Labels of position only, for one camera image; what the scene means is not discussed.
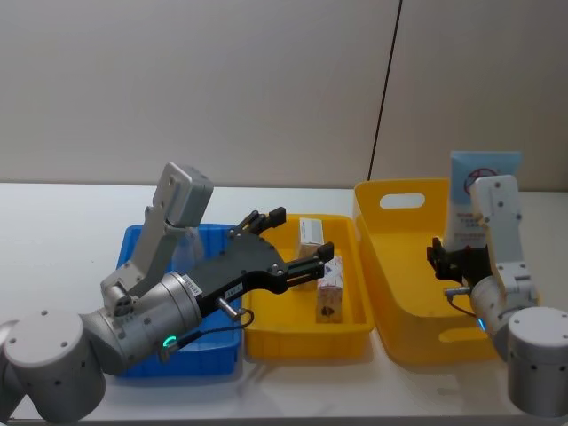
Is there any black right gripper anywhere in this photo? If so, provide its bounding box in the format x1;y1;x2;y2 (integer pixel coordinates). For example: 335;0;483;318
426;237;492;286

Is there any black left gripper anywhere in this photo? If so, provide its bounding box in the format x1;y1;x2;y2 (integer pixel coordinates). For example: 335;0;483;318
193;206;335;319

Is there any light blue squeeze tube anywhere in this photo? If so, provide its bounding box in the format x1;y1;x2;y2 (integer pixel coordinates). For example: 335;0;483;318
443;150;523;255

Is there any white-topped brown carton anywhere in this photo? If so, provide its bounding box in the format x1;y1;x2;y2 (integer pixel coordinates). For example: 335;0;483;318
296;217;325;290

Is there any tall yellow plastic basket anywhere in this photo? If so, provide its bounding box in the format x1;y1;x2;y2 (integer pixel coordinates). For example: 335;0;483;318
353;177;501;367

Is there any patterned brown carton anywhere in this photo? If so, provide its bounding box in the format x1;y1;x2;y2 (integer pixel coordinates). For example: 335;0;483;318
315;254;344;325

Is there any shallow yellow plastic tray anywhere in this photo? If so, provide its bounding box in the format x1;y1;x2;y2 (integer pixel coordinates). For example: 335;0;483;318
241;213;375;360

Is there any clear plastic item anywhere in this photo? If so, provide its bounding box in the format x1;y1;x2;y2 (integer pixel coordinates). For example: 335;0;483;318
170;225;208;268

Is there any blue plastic bin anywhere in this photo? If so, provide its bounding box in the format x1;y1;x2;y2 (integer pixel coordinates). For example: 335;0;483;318
115;223;245;379

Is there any right gripper dark cable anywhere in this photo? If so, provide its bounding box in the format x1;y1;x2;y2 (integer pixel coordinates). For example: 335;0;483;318
444;287;483;320

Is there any gripper dark cable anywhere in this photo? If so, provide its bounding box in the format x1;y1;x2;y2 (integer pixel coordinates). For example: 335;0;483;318
175;296;256;352
444;287;483;320

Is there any left gripper dark cable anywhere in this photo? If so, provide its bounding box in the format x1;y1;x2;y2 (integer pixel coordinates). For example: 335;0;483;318
175;296;256;352

